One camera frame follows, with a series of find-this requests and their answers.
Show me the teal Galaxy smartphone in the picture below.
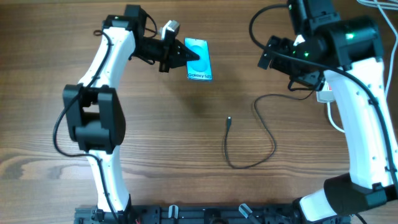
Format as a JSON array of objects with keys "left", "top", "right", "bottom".
[{"left": 185, "top": 37, "right": 213, "bottom": 81}]

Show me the black USB charger cable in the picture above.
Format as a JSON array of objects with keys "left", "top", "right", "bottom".
[{"left": 223, "top": 88, "right": 318, "bottom": 170}]

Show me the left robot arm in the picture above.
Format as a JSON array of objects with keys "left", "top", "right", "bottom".
[{"left": 53, "top": 4, "right": 200, "bottom": 223}]

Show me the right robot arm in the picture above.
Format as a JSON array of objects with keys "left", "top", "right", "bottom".
[{"left": 259, "top": 1, "right": 397, "bottom": 223}]

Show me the white power strip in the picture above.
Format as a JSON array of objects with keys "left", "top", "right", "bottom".
[{"left": 316, "top": 82, "right": 335, "bottom": 103}]

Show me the white power strip cord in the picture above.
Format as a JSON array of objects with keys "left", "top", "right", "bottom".
[{"left": 326, "top": 0, "right": 398, "bottom": 134}]

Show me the white cable bundle corner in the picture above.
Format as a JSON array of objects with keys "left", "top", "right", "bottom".
[{"left": 356, "top": 0, "right": 397, "bottom": 11}]

